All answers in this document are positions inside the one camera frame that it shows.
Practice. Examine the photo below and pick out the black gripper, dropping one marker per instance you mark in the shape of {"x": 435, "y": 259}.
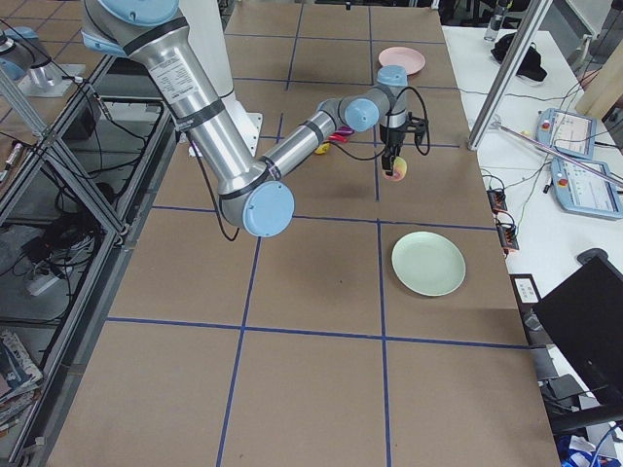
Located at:
{"x": 392, "y": 136}

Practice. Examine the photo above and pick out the green pink peach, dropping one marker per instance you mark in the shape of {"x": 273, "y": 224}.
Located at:
{"x": 398, "y": 171}

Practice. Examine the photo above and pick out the purple eggplant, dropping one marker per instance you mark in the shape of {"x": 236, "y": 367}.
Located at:
{"x": 342, "y": 134}

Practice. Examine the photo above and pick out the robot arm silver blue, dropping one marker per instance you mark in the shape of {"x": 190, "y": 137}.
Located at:
{"x": 181, "y": 45}
{"x": 27, "y": 63}

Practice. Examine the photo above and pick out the yellow fruit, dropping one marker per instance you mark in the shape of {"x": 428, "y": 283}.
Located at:
{"x": 322, "y": 149}

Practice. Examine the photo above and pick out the pink plate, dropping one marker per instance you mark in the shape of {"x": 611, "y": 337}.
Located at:
{"x": 410, "y": 59}

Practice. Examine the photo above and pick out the green plate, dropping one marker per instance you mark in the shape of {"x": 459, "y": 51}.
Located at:
{"x": 428, "y": 264}

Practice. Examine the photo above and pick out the orange circuit board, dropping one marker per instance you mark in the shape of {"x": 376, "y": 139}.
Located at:
{"x": 506, "y": 227}

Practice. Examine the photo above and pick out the water bottle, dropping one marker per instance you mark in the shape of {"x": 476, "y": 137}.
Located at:
{"x": 496, "y": 20}

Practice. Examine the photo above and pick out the upper blue teach pendant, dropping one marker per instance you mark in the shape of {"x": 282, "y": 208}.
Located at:
{"x": 571, "y": 134}

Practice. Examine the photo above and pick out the blue teach pendant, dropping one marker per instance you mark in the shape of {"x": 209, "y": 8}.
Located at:
{"x": 580, "y": 191}
{"x": 571, "y": 134}

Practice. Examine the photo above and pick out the lower blue teach pendant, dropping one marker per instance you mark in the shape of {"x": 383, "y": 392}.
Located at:
{"x": 580, "y": 191}

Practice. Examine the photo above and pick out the black monitor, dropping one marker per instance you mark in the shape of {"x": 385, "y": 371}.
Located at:
{"x": 583, "y": 317}

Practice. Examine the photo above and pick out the stack of magazines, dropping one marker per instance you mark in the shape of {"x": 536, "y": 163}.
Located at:
{"x": 20, "y": 380}

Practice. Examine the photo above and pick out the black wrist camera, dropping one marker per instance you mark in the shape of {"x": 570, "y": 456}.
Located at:
{"x": 418, "y": 127}

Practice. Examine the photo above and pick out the aluminium frame post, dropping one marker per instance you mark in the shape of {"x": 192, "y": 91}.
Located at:
{"x": 535, "y": 15}

